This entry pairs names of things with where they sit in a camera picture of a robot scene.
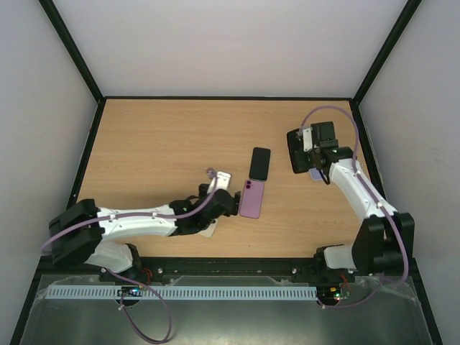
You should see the lilac phone case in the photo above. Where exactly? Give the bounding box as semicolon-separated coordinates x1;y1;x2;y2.
309;168;323;181

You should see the black phone case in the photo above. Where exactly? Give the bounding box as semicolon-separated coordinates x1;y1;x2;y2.
287;129;310;174

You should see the purple phone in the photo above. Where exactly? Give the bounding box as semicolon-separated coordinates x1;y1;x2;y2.
239;180;265;219

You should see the green phone black screen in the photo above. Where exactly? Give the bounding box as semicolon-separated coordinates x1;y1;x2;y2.
249;147;271;181

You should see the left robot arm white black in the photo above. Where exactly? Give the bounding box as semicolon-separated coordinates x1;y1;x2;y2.
43;182;242;274

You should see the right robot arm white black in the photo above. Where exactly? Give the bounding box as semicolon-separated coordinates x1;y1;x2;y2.
298;122;409;282

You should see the beige cased phone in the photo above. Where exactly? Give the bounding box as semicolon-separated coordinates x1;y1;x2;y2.
198;219;218;238

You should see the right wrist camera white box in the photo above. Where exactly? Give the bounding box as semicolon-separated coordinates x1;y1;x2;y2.
298;126;313;152

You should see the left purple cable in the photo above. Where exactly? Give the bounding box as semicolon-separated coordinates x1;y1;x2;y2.
41;168;220;343

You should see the purple cable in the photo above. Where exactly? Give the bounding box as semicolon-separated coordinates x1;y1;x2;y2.
41;168;220;343
300;106;410;311

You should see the light blue slotted cable duct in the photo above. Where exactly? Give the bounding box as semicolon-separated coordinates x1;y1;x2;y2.
45;285;317;301

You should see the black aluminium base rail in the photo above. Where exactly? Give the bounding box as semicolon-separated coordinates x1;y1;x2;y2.
39;255;420;285

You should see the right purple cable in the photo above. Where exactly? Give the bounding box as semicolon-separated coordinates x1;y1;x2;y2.
300;106;410;311

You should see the black frame post right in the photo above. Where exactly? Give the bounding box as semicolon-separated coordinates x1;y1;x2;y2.
353;0;422;104

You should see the black frame post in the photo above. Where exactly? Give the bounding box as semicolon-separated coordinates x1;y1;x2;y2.
353;0;422;104
38;0;104;104

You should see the black frame post left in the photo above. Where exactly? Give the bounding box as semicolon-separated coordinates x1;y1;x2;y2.
38;0;104;104

